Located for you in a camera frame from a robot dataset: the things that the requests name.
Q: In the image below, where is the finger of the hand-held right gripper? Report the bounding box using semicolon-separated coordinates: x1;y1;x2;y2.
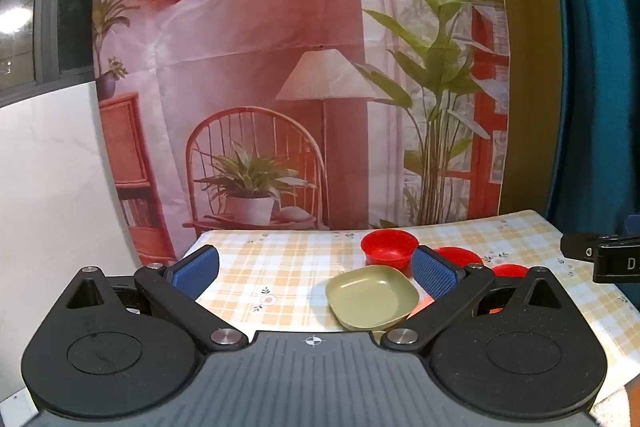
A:
560;232;608;264

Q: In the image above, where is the green square plate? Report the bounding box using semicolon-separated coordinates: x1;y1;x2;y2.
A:
325;265;420;331

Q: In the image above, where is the orange plate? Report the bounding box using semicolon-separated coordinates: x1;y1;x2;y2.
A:
406;294;506;321

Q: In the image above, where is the checked floral tablecloth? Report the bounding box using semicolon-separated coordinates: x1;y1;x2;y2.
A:
192;208;640;408

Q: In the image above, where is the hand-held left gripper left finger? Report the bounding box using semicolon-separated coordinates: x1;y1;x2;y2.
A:
62;244;249;352

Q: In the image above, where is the tall red bowl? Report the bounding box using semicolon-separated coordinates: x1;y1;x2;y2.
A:
360;230;420;278

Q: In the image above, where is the dark window frame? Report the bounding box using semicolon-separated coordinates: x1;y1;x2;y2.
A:
0;0;108;108

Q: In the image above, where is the printed room backdrop cloth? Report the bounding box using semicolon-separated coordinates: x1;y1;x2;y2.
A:
91;0;514;260

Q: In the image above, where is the teal curtain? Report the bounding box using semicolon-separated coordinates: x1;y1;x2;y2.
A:
541;0;640;239

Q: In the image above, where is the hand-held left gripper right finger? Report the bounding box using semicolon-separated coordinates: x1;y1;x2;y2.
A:
381;244;568;353

